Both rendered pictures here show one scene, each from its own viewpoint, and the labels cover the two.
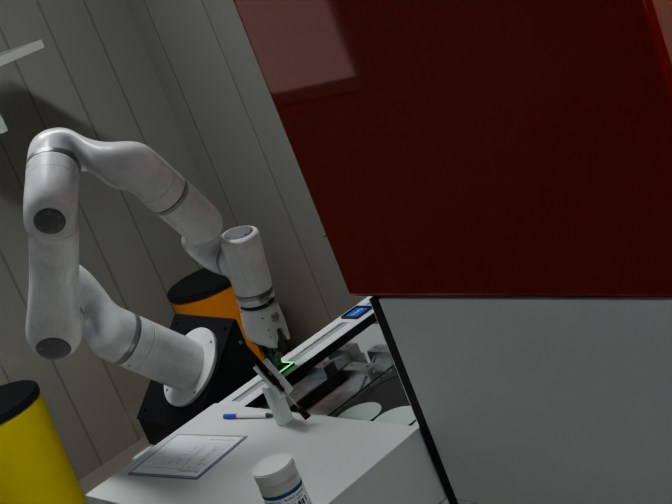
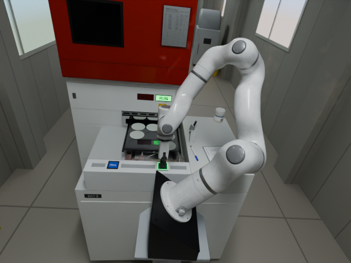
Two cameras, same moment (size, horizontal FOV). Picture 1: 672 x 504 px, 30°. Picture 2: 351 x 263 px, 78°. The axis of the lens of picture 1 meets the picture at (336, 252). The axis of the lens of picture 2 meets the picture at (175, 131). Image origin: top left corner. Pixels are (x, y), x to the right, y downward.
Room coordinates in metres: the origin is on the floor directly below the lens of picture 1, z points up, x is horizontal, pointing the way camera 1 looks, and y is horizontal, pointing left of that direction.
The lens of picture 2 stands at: (3.29, 0.69, 1.76)
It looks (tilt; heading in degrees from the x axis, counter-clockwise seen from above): 33 degrees down; 211
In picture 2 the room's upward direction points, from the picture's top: 7 degrees clockwise
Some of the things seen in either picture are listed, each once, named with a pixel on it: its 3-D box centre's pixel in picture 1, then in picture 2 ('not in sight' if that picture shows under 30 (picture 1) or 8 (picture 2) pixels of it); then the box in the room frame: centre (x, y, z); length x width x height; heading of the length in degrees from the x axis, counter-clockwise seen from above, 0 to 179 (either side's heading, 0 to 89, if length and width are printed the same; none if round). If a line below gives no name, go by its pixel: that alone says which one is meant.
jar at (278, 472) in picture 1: (282, 489); (219, 115); (1.89, 0.22, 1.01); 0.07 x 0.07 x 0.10
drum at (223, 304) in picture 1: (234, 339); not in sight; (4.97, 0.53, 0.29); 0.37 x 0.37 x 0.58
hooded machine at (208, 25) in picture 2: not in sight; (206, 38); (-2.72, -2.21, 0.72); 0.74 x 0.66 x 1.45; 36
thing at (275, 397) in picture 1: (278, 392); (192, 131); (2.25, 0.20, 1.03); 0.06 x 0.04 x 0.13; 38
